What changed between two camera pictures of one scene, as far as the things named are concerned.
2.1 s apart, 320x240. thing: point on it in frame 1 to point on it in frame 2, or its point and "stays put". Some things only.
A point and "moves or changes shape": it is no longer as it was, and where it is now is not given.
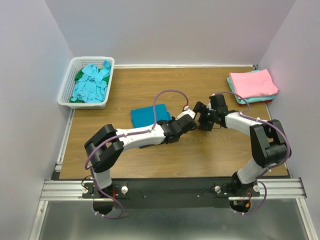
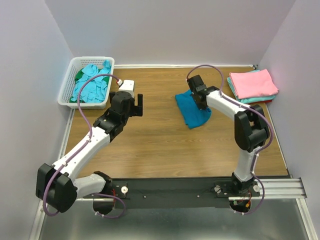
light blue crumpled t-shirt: [91, 88] stays put
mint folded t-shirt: [252, 100] stays put
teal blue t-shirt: [144, 116] moves or changes shape
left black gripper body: [173, 120] to [136, 110]
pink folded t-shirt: [254, 83] stays put
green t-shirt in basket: [80, 74] stays put
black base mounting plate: [169, 193] stays put
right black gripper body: [206, 119] to [200, 106]
